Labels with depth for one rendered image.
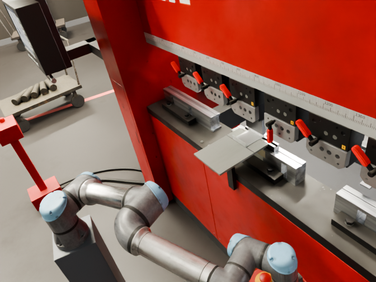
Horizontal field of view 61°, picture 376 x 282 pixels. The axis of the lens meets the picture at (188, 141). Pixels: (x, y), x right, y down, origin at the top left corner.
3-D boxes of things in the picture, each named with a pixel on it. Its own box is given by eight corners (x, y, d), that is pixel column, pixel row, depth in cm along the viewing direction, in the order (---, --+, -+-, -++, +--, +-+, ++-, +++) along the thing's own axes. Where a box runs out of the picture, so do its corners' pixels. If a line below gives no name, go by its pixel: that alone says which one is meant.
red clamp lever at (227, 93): (219, 85, 132) (231, 103, 131) (226, 81, 134) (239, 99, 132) (217, 87, 134) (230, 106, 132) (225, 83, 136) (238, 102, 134)
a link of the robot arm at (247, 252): (218, 255, 89) (255, 271, 83) (236, 225, 96) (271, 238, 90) (222, 271, 94) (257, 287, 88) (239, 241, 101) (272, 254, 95)
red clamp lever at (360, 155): (352, 147, 89) (374, 177, 87) (361, 140, 91) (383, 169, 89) (348, 149, 91) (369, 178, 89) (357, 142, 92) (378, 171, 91)
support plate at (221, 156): (193, 155, 138) (193, 153, 138) (239, 129, 148) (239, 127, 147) (220, 175, 125) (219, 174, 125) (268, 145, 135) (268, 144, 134)
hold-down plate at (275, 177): (228, 153, 154) (227, 148, 152) (236, 147, 156) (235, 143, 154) (274, 185, 132) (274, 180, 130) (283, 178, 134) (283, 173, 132)
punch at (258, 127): (246, 130, 145) (245, 112, 139) (249, 127, 145) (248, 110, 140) (262, 139, 137) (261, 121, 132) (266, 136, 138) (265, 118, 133)
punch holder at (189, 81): (183, 85, 170) (177, 56, 160) (195, 79, 173) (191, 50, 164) (199, 94, 159) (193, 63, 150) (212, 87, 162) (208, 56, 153)
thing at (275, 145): (241, 133, 148) (241, 128, 147) (247, 130, 150) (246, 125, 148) (273, 152, 134) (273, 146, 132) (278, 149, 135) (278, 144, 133)
